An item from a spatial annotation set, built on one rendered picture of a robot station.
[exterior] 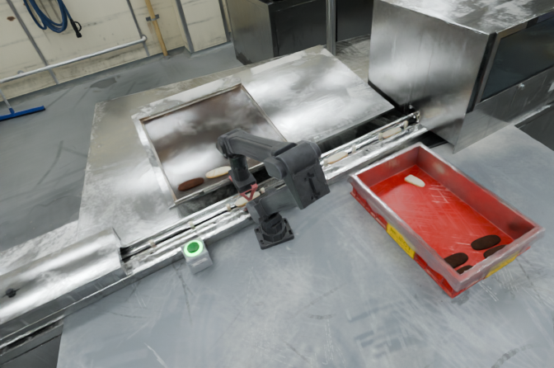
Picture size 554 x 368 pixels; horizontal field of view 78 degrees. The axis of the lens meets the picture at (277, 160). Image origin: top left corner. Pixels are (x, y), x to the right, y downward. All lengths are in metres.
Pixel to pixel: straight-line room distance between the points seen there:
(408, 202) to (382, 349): 0.51
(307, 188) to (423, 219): 0.60
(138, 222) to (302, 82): 0.97
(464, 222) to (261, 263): 0.67
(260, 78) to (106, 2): 3.15
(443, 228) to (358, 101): 0.69
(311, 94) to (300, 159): 0.94
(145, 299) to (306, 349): 0.50
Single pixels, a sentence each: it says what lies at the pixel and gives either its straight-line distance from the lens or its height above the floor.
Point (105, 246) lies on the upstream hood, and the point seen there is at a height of 0.92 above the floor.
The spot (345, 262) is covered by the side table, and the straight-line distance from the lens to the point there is 1.12.
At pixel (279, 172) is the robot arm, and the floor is 1.29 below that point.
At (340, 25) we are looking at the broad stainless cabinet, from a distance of 3.32.
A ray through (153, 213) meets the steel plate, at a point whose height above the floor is 0.82.
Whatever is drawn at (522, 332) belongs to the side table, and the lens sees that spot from 1.14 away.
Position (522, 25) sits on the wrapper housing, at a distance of 1.41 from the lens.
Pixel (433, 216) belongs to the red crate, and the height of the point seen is 0.82.
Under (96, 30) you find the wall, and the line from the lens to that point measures 4.71.
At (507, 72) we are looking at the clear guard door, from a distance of 1.50.
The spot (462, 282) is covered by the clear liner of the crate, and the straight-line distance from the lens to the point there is 1.03.
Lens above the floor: 1.77
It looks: 41 degrees down
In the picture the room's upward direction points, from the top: 8 degrees counter-clockwise
